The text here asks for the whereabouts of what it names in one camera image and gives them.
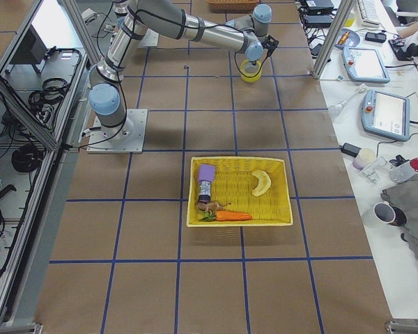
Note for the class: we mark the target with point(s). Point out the teach pendant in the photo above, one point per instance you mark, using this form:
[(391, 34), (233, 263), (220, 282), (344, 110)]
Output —
[(386, 114), (364, 65)]

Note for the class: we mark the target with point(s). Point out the purple sponge block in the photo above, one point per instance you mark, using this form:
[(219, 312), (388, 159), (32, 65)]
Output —
[(206, 173)]

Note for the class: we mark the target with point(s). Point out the brown toy dinosaur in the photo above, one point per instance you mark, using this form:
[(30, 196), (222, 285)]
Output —
[(211, 207)]

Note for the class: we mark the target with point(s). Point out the aluminium frame post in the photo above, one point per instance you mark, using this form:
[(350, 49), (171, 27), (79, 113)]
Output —
[(344, 9)]

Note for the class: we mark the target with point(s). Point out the orange toy carrot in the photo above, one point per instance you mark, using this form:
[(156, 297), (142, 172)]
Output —
[(227, 216)]

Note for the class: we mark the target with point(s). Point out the lavender cream jar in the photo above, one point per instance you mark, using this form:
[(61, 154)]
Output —
[(363, 158)]

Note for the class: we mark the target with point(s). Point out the blue bowl with orange item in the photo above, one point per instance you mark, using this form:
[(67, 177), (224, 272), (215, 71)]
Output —
[(347, 38)]

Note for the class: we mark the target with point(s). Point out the yellow tape roll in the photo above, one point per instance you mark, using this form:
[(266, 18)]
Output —
[(249, 73)]

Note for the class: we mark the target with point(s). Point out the clear plastic bottle red cap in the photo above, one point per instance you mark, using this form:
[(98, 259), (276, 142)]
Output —
[(405, 171)]

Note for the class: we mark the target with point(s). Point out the black monitor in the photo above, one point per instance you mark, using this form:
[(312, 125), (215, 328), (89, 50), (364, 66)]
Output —
[(31, 51)]

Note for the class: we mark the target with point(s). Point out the teach pendant near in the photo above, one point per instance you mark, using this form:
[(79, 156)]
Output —
[(386, 114)]

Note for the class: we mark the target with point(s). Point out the light bulb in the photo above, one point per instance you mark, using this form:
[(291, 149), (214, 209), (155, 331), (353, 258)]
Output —
[(335, 110)]

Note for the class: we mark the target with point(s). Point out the teach pendant far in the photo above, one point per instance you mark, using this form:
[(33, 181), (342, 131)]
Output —
[(364, 65)]

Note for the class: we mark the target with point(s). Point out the brown wicker basket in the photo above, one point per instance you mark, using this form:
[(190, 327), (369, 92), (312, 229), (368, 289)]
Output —
[(232, 6)]

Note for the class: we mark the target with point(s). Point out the black power adapter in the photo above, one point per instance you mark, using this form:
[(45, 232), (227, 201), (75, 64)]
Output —
[(350, 150)]

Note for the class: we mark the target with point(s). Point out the yellow woven basket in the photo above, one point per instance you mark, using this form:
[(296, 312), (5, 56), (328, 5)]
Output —
[(234, 183)]

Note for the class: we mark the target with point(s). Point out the white mug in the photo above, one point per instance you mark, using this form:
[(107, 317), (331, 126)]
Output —
[(390, 215)]

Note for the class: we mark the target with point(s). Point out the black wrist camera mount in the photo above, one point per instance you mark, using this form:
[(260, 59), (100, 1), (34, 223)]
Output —
[(270, 44)]

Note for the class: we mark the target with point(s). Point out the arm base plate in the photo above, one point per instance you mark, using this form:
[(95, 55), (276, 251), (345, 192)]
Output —
[(113, 141)]

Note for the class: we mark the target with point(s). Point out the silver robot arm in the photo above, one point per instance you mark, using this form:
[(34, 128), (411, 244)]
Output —
[(247, 35)]

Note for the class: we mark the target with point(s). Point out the banana slice toy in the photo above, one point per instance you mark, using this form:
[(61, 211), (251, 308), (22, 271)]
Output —
[(264, 182)]

